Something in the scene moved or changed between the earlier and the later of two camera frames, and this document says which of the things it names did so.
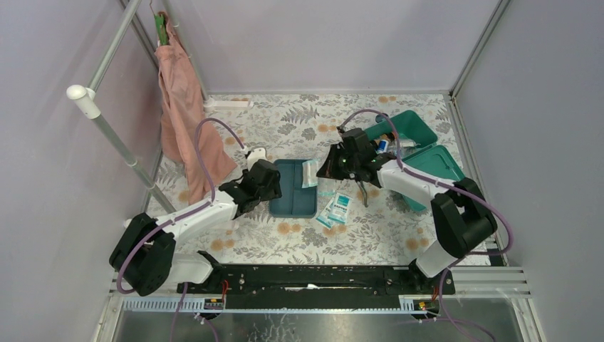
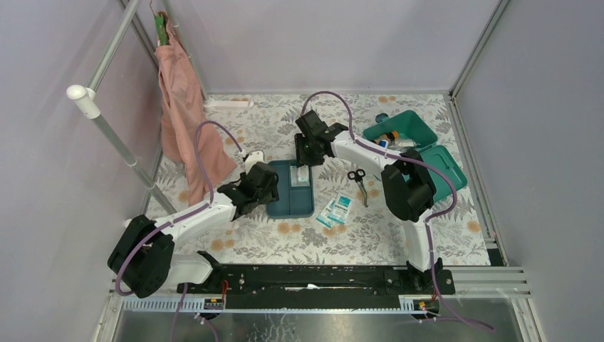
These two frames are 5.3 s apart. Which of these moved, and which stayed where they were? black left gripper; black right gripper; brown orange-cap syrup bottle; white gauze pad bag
Moved: black right gripper
Stayed: brown orange-cap syrup bottle; white gauze pad bag; black left gripper
